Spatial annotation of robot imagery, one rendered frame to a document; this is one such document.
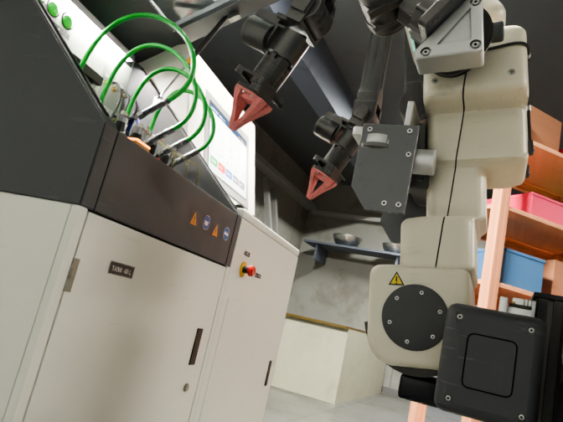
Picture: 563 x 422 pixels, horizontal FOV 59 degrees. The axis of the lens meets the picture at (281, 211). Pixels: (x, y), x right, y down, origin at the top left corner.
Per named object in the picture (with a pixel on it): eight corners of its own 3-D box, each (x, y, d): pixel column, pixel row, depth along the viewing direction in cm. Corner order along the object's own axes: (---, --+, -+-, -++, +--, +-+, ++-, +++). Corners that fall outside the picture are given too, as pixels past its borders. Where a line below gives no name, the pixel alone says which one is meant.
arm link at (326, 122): (371, 107, 123) (379, 122, 130) (335, 89, 128) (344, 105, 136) (343, 146, 123) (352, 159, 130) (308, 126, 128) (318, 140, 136)
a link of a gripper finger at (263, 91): (205, 110, 87) (236, 66, 87) (224, 126, 93) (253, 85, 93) (231, 126, 84) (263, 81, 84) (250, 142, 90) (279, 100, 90)
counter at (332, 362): (380, 393, 662) (389, 337, 677) (333, 404, 463) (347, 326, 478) (332, 379, 691) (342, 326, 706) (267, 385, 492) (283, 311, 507)
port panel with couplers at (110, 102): (85, 150, 157) (113, 63, 164) (77, 149, 158) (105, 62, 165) (110, 164, 169) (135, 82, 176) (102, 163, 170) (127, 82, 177)
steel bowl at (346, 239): (364, 253, 725) (365, 242, 729) (356, 246, 687) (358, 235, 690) (335, 249, 743) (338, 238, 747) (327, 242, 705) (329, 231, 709)
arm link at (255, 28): (317, -8, 85) (332, 23, 92) (269, -27, 90) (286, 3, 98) (276, 49, 85) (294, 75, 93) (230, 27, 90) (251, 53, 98)
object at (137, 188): (94, 211, 91) (119, 130, 94) (74, 207, 92) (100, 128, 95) (225, 265, 148) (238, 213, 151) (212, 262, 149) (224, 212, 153)
